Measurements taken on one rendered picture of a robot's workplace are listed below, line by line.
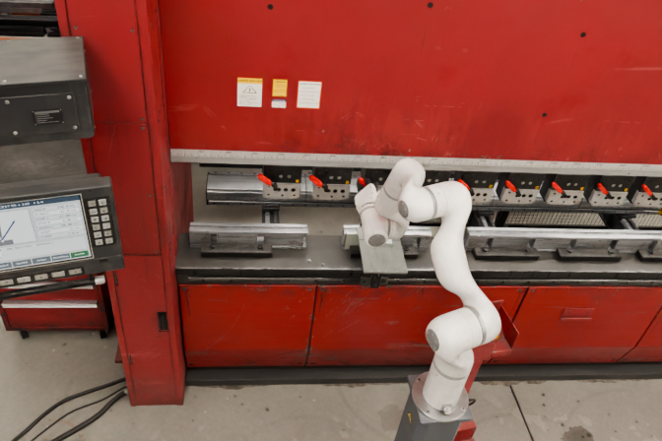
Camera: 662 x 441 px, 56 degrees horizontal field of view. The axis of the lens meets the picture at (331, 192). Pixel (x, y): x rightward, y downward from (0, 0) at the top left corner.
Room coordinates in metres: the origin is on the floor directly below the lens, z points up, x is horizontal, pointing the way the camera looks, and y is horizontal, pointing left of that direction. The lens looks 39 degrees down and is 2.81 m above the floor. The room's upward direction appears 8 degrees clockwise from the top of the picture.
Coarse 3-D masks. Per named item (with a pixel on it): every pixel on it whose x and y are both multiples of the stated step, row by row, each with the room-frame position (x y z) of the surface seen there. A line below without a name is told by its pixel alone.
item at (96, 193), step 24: (0, 192) 1.28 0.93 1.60; (24, 192) 1.29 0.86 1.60; (48, 192) 1.31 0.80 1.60; (72, 192) 1.33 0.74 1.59; (96, 192) 1.35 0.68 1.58; (96, 216) 1.35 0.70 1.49; (96, 240) 1.34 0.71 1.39; (120, 240) 1.38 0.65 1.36; (48, 264) 1.28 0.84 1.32; (72, 264) 1.31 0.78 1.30; (96, 264) 1.34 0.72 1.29; (120, 264) 1.37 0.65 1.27
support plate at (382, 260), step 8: (360, 232) 1.96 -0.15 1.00; (360, 240) 1.91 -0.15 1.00; (392, 240) 1.94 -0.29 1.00; (360, 248) 1.86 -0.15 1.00; (368, 248) 1.87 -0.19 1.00; (376, 248) 1.88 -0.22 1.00; (384, 248) 1.88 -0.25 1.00; (392, 248) 1.89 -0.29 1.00; (400, 248) 1.89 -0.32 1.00; (368, 256) 1.82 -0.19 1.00; (376, 256) 1.83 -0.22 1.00; (384, 256) 1.84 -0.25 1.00; (392, 256) 1.84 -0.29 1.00; (400, 256) 1.85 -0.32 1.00; (368, 264) 1.78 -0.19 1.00; (376, 264) 1.78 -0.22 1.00; (384, 264) 1.79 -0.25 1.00; (392, 264) 1.80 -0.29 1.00; (400, 264) 1.80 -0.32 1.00; (368, 272) 1.74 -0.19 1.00; (376, 272) 1.74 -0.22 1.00; (384, 272) 1.75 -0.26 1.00; (392, 272) 1.75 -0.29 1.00; (400, 272) 1.76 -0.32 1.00
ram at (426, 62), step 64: (192, 0) 1.86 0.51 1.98; (256, 0) 1.89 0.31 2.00; (320, 0) 1.93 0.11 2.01; (384, 0) 1.96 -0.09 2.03; (448, 0) 2.00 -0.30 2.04; (512, 0) 2.03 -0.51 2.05; (576, 0) 2.07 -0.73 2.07; (640, 0) 2.11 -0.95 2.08; (192, 64) 1.86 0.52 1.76; (256, 64) 1.89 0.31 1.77; (320, 64) 1.93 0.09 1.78; (384, 64) 1.97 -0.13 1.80; (448, 64) 2.01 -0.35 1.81; (512, 64) 2.04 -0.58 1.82; (576, 64) 2.08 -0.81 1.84; (640, 64) 2.12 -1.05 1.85; (192, 128) 1.86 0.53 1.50; (256, 128) 1.90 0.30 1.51; (320, 128) 1.93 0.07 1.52; (384, 128) 1.97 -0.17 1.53; (448, 128) 2.02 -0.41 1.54; (512, 128) 2.06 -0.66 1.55; (576, 128) 2.10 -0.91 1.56; (640, 128) 2.14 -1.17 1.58
